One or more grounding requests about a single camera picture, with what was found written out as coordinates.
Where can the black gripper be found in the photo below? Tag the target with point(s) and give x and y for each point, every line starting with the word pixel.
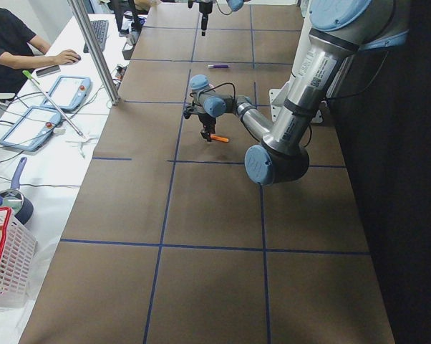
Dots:
pixel 207 122
pixel 204 16

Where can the orange highlighter pen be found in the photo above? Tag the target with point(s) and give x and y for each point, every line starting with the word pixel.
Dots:
pixel 219 139

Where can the purple highlighter pen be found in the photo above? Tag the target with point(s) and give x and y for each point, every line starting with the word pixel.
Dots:
pixel 218 66

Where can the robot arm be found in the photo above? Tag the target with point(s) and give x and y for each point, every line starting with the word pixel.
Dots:
pixel 338 30
pixel 234 5

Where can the white pillar with base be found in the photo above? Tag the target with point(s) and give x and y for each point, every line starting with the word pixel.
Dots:
pixel 277 96

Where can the black keyboard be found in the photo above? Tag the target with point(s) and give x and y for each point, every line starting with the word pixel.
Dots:
pixel 100 28

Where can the upper teach pendant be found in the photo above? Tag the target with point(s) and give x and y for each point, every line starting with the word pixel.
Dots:
pixel 69 92

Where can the teach pendant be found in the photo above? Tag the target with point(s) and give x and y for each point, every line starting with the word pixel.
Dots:
pixel 69 92
pixel 33 128

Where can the black smartphone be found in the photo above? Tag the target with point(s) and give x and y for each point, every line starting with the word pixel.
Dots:
pixel 48 71

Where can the lower teach pendant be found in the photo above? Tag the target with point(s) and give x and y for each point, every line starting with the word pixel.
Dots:
pixel 33 128

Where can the metal rod green tip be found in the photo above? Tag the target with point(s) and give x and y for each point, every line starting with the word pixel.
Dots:
pixel 28 75

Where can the person in black shirt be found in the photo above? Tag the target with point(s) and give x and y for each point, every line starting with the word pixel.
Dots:
pixel 22 49

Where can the blue frying pan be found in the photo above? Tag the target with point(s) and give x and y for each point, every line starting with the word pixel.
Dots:
pixel 22 208

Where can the white red plastic basket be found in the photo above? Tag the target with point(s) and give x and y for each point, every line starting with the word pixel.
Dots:
pixel 17 249

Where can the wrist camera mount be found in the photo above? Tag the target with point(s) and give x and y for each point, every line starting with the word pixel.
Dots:
pixel 192 109
pixel 190 3

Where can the aluminium frame post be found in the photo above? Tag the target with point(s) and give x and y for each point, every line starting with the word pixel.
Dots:
pixel 82 18

